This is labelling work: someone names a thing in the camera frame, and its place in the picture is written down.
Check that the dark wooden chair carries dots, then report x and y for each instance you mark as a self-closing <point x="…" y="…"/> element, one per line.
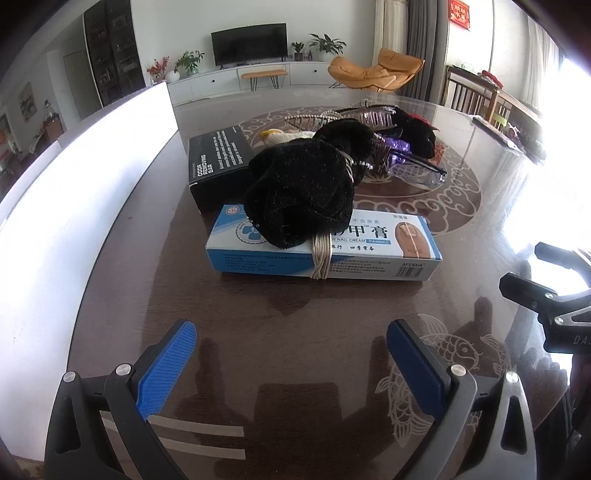
<point x="461" y="92"/>

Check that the black cardboard box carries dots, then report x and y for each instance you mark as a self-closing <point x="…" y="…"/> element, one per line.
<point x="217" y="154"/>

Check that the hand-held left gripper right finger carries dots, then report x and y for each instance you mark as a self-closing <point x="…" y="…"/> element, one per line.
<point x="415" y="364"/>

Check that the black flat television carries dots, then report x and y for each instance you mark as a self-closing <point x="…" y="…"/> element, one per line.
<point x="249" y="42"/>

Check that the grey curtain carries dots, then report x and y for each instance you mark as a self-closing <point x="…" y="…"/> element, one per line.
<point x="429" y="37"/>

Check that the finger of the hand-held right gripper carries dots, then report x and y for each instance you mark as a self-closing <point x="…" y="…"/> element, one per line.
<point x="524" y="287"/>
<point x="554" y="253"/>

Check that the blue white cream box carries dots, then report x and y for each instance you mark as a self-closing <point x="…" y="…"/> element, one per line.
<point x="392" y="261"/>

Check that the dark glass display cabinet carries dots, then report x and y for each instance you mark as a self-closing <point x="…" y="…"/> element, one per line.
<point x="115" y="50"/>

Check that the black fuzzy scrunchie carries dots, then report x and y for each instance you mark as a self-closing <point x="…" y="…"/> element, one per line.
<point x="295" y="194"/>

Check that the cream knit glove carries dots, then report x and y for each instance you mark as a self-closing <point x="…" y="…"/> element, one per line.
<point x="286" y="137"/>

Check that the wooden side table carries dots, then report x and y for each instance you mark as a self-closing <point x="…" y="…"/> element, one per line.
<point x="512" y="106"/>

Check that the pearl rhinestone hair clip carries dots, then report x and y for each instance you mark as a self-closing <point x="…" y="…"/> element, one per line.
<point x="304" y="121"/>

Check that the brown patterned desktop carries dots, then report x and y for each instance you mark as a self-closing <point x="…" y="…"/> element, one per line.
<point x="286" y="318"/>

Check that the framed wall painting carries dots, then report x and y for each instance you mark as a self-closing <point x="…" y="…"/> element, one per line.
<point x="27" y="102"/>

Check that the wooden bench with metal legs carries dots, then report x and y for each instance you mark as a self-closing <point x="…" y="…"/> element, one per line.
<point x="264" y="74"/>

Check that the white sheer curtain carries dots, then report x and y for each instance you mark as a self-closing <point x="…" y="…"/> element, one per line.
<point x="388" y="27"/>

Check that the white television cabinet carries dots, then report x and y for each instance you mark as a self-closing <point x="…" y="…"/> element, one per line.
<point x="307" y="74"/>

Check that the brown wooden cabinet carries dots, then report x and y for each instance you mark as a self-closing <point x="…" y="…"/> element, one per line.
<point x="54" y="124"/>

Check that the green plant in teal pot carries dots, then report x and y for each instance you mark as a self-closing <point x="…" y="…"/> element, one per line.
<point x="189" y="62"/>

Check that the large leafy potted plant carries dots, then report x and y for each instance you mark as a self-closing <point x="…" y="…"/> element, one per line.
<point x="327" y="45"/>

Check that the small black velvet hair bow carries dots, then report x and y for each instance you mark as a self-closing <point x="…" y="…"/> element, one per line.
<point x="415" y="138"/>

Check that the red wall hanging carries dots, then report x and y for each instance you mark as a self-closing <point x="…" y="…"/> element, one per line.
<point x="459" y="14"/>

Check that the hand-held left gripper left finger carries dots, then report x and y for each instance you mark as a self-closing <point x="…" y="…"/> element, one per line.
<point x="167" y="369"/>

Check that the small potted plant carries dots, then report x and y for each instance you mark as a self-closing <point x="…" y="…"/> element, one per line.
<point x="298" y="50"/>

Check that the orange lounge chair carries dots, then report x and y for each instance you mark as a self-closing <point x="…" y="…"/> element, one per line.
<point x="369" y="71"/>

